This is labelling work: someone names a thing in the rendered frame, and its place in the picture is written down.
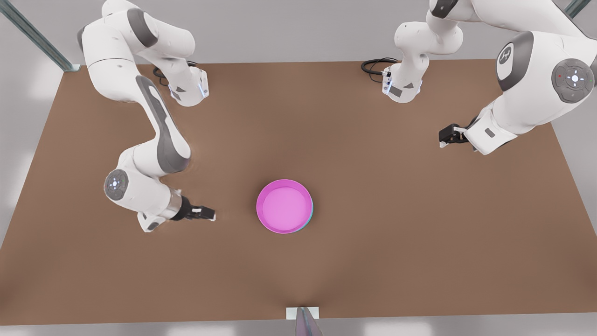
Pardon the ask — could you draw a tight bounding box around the pink plate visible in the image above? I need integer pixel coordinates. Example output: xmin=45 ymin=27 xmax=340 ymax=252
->
xmin=256 ymin=179 xmax=313 ymax=234

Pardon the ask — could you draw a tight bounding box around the blue plate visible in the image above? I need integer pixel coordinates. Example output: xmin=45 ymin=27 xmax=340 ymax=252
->
xmin=297 ymin=200 xmax=314 ymax=232

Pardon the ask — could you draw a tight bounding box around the black cable loop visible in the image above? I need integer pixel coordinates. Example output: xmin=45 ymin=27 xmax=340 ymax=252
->
xmin=153 ymin=61 xmax=200 ymax=88
xmin=361 ymin=57 xmax=400 ymax=85

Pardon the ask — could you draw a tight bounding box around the silver frame post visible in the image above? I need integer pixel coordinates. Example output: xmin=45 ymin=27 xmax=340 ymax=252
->
xmin=0 ymin=0 xmax=81 ymax=72
xmin=564 ymin=0 xmax=591 ymax=19
xmin=285 ymin=307 xmax=323 ymax=336

